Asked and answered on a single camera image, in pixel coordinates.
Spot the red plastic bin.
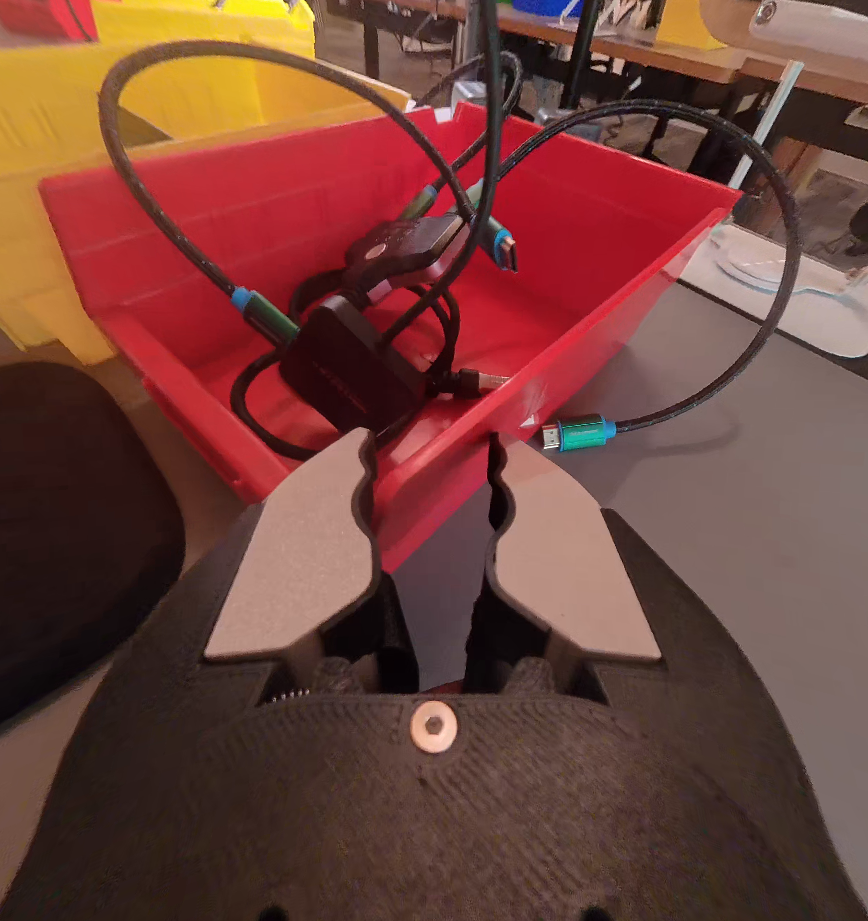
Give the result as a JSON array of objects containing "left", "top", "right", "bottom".
[
  {"left": 0, "top": 0, "right": 98, "bottom": 43},
  {"left": 37, "top": 99, "right": 746, "bottom": 573}
]

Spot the black bumpy foam pad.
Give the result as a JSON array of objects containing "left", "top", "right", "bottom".
[{"left": 0, "top": 360, "right": 188, "bottom": 745}]

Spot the wooden workshop table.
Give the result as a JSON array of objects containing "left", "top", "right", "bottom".
[{"left": 499, "top": 7, "right": 868, "bottom": 109}]

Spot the wide black HDMI switch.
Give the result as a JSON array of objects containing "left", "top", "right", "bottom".
[{"left": 342, "top": 211, "right": 472, "bottom": 297}]

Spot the white stand base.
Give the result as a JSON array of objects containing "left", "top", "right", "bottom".
[{"left": 680, "top": 234, "right": 868, "bottom": 358}]

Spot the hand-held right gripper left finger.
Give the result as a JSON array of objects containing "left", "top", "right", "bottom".
[{"left": 202, "top": 426, "right": 386, "bottom": 663}]

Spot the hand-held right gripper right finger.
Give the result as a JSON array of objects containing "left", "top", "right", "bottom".
[{"left": 483, "top": 432, "right": 664, "bottom": 663}]

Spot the black split hub cable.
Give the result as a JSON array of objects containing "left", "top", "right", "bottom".
[{"left": 229, "top": 270, "right": 513, "bottom": 463}]

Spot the yellow plastic bin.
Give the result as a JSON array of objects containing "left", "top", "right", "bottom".
[{"left": 0, "top": 0, "right": 415, "bottom": 366}]

